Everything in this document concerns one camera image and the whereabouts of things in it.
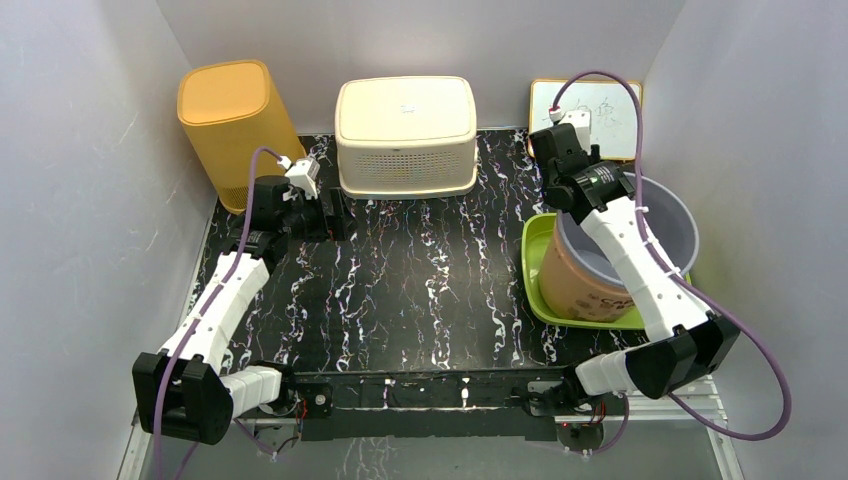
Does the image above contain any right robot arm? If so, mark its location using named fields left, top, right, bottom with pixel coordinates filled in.
left=529, top=123, right=740, bottom=414

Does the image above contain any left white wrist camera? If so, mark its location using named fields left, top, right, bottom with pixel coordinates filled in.
left=277, top=156, right=320, bottom=200

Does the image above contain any orange paper bucket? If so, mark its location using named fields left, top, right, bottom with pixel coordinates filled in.
left=538, top=229, right=634, bottom=323

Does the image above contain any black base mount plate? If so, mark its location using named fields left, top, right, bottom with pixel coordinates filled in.
left=235, top=370, right=631, bottom=445

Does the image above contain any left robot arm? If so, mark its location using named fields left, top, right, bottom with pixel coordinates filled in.
left=132, top=176, right=357, bottom=445

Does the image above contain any green plastic tray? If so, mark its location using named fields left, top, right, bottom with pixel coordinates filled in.
left=521, top=213, right=644, bottom=330

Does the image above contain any orange mesh basket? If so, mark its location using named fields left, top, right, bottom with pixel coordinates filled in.
left=177, top=59, right=306, bottom=215

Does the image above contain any aluminium rail frame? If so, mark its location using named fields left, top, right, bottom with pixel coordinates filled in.
left=119, top=395, right=743, bottom=479

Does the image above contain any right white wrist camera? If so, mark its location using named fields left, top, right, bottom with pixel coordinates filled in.
left=548, top=106, right=592, bottom=152

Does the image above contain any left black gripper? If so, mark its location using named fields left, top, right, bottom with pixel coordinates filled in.
left=280, top=189, right=360, bottom=244

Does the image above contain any cream perforated basket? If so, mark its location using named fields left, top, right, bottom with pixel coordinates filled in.
left=334, top=76, right=479, bottom=200

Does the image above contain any small whiteboard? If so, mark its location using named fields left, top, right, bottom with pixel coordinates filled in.
left=529, top=79, right=636, bottom=161

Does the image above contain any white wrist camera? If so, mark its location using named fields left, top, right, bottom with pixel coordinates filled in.
left=277, top=156, right=320, bottom=200
left=548, top=106, right=592, bottom=152

